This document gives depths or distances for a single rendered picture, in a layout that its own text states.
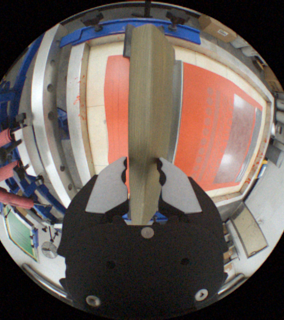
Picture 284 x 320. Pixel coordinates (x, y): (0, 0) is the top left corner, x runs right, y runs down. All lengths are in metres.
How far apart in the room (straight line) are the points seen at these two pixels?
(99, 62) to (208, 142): 0.36
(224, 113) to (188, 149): 0.16
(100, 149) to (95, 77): 0.19
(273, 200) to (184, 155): 3.73
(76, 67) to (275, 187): 3.97
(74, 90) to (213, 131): 0.37
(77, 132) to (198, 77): 0.33
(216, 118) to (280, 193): 3.60
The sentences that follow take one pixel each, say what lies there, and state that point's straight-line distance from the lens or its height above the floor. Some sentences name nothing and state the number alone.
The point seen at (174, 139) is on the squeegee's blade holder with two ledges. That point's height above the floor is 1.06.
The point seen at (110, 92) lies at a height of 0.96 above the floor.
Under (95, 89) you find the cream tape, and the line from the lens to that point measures 0.27.
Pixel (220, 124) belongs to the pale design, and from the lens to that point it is 0.34.
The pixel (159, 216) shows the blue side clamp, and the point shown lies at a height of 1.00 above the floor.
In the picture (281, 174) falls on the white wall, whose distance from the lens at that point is 3.75.
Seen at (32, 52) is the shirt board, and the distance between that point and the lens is 0.74.
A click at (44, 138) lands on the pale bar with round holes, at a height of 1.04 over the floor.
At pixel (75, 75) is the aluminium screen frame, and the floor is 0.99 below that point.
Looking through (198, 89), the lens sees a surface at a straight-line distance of 0.29.
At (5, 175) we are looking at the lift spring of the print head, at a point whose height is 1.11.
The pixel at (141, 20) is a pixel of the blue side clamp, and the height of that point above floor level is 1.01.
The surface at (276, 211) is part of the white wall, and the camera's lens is 3.92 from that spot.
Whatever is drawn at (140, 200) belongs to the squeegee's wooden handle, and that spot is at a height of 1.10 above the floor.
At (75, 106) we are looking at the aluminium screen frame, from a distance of 0.26.
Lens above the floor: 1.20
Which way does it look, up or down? 62 degrees down
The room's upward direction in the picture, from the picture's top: 180 degrees clockwise
